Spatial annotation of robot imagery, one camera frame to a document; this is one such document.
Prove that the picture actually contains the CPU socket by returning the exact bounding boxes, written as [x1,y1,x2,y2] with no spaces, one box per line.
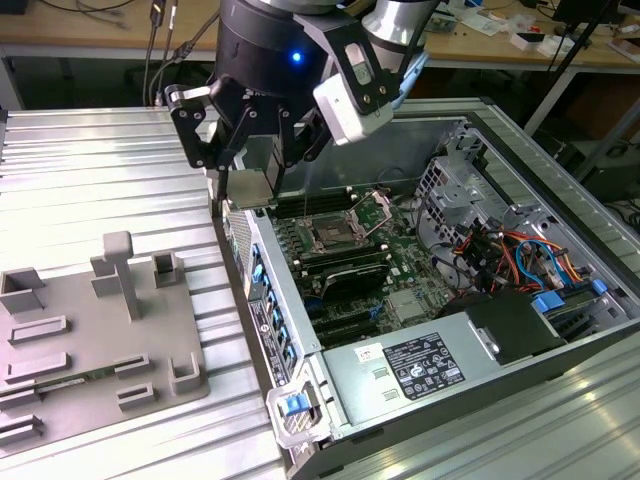
[304,214,362,251]

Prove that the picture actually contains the black stand pole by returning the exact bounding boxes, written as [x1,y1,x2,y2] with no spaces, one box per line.
[545,0,612,74]

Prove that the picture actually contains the black expansion slot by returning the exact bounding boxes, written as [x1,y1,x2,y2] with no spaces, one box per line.
[313,305,377,332]

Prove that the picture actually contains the metal disk bay cage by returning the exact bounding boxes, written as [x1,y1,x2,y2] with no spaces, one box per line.
[414,154,502,237]

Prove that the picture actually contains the grey parts rack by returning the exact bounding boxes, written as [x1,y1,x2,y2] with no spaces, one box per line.
[0,230,212,444]

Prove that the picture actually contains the black graphics card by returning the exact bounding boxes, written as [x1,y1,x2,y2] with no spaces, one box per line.
[319,259,390,302]

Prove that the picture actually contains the black case label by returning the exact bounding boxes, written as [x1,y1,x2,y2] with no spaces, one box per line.
[248,298,287,387]

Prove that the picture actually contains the green RAM stick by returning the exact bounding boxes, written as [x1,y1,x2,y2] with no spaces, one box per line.
[34,367,121,396]

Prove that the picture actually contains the blue wire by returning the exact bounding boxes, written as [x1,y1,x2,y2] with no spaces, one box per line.
[514,238,592,282]

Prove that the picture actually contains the black camera bracket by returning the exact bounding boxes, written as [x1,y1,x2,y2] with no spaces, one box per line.
[293,12,402,117]

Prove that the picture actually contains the PC case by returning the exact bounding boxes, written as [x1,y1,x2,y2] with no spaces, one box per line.
[207,97,640,480]

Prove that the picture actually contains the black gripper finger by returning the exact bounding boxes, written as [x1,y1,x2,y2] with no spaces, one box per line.
[266,104,334,200]
[164,83,262,216]

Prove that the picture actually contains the silver chipset heatsink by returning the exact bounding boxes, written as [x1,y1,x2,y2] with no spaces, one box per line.
[389,289,427,322]

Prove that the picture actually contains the blue disk carrier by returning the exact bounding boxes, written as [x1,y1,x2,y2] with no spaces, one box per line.
[532,292,565,317]

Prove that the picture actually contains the silver power supply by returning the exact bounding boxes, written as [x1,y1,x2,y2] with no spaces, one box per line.
[319,319,507,427]

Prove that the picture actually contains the green motherboard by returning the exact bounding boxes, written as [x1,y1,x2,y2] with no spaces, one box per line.
[269,184,466,351]

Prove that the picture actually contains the white camera box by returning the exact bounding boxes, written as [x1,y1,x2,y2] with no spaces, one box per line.
[312,73,396,147]

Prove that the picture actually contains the orange wire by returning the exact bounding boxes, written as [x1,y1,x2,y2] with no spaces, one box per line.
[449,227,517,262]

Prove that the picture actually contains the metal socket cover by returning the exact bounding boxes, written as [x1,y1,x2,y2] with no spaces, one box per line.
[349,189,397,237]

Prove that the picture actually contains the black plastic shroud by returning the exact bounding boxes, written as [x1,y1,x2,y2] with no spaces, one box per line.
[434,289,567,362]

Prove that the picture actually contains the wooden desk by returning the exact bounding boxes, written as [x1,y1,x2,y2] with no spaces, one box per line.
[424,0,640,76]
[0,0,224,109]

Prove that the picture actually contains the CPU with silver top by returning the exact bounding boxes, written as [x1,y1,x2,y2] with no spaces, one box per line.
[227,169,279,211]

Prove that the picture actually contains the grey cable with plug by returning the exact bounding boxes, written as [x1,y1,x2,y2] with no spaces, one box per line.
[142,0,167,109]
[149,0,181,101]

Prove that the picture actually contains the black RAM slot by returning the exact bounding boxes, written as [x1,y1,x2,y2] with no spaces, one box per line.
[297,247,379,269]
[272,192,351,209]
[274,199,354,217]
[292,239,374,259]

